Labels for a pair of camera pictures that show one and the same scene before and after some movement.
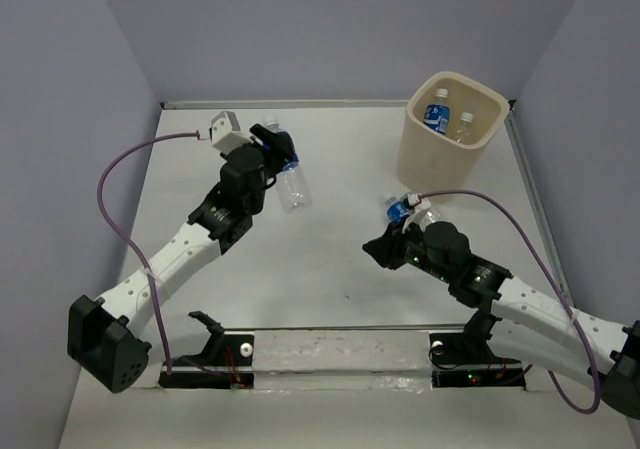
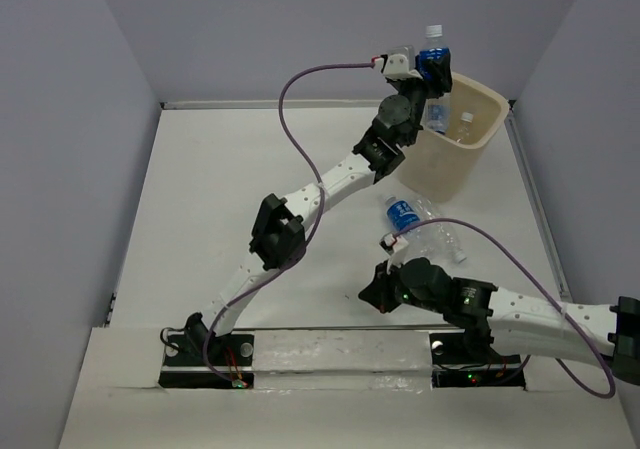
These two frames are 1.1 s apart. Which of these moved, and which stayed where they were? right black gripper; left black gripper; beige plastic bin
Moved: right black gripper; left black gripper
Stayed: beige plastic bin
